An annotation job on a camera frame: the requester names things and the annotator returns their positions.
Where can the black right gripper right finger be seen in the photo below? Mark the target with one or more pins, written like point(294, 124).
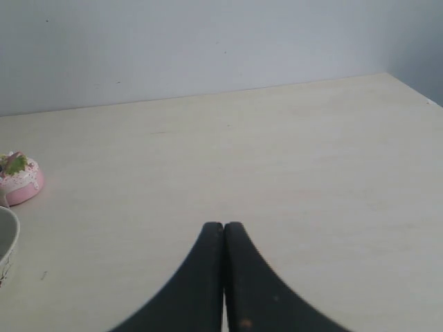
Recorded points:
point(256, 298)

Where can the pink toy cake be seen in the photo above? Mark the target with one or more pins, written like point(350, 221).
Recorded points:
point(21, 179)

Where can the white ceramic bowl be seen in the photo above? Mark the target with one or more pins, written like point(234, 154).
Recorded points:
point(10, 231)

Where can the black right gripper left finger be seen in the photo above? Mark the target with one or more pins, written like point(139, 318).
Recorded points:
point(192, 300)

